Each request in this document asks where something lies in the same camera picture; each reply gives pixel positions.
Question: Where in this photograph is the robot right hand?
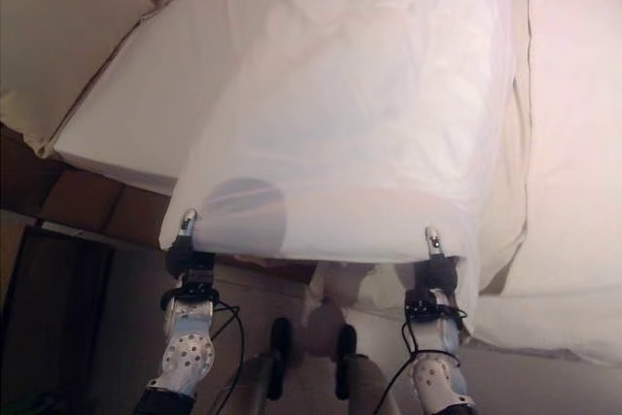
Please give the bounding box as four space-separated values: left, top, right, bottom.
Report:
409 225 462 294

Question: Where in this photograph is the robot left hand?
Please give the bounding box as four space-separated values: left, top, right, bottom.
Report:
163 208 219 291

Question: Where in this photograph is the white translucent bed sheet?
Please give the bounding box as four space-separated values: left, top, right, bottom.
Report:
158 0 532 339

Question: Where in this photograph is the beige bed side cloth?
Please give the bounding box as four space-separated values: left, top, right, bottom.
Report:
0 0 157 159

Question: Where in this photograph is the robot right leg dark foot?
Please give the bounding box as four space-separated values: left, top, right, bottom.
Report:
331 324 396 415

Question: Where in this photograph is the robot leg dark foot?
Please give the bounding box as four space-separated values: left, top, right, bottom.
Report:
331 324 396 415
239 316 294 415

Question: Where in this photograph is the robot left leg dark foot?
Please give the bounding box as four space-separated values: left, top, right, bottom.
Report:
239 316 294 415

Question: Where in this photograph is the dark wooden cabinet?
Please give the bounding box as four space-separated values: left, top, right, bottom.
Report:
0 209 167 415

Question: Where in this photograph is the white mattress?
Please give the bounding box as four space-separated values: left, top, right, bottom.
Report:
48 0 244 195

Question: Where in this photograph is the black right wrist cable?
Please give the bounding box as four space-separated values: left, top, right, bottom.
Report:
382 306 468 415

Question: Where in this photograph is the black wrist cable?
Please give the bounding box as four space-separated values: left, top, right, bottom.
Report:
206 303 246 415
382 306 468 415

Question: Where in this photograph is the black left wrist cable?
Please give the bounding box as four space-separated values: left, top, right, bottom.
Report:
206 303 246 415

